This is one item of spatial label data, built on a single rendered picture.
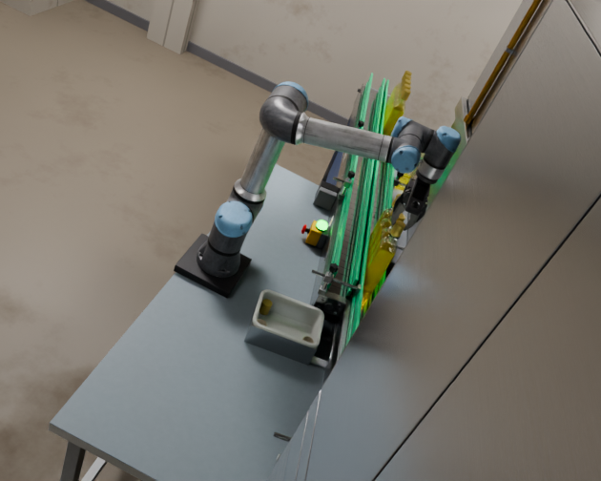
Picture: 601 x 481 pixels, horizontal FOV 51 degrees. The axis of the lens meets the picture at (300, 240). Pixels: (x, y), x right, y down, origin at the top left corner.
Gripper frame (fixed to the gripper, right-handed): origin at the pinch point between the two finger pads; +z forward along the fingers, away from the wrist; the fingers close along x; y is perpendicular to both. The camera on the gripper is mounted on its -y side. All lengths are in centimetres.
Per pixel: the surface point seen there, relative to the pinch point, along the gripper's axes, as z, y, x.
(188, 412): 41, -68, 36
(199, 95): 116, 236, 136
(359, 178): 28, 66, 15
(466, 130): -23.6, 37.1, -9.7
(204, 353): 41, -47, 40
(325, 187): 32, 56, 26
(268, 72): 102, 292, 103
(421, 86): 59, 283, -9
